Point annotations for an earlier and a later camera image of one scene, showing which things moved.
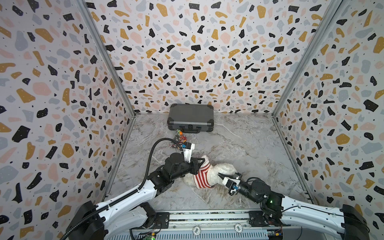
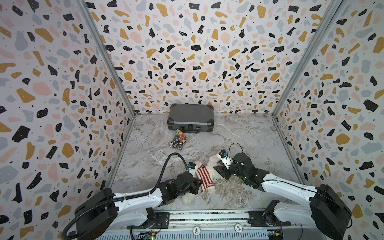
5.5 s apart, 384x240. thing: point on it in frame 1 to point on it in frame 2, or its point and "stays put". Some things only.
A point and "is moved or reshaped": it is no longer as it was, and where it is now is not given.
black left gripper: [193, 166] to [193, 182]
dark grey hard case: [191, 118] stays put
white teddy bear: [190, 180] is moved or reshaped
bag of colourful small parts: [180, 138] stays put
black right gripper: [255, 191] to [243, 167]
